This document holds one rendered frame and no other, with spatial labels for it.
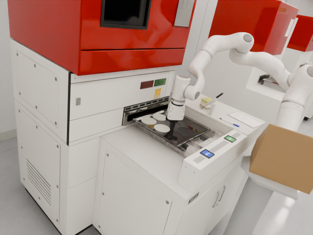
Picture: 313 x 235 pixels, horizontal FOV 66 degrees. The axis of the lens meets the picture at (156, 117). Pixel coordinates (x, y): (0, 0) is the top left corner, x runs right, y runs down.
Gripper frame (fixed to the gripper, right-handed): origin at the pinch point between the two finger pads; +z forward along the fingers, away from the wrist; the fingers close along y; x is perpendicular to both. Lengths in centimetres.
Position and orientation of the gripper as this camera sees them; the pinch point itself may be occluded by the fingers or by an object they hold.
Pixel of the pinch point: (172, 125)
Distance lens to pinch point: 150.2
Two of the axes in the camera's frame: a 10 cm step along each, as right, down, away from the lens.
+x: -2.5, -4.7, 8.5
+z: -1.7, 8.8, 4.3
